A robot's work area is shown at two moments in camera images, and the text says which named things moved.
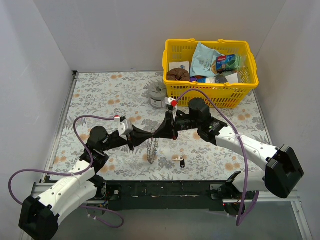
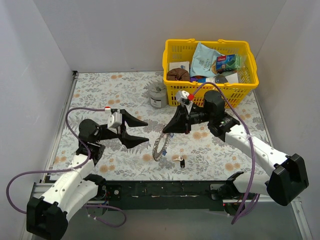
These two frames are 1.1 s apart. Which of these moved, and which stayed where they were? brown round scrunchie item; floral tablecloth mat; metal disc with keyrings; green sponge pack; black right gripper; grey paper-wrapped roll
Moved: metal disc with keyrings; black right gripper
Stayed: green sponge pack; floral tablecloth mat; brown round scrunchie item; grey paper-wrapped roll
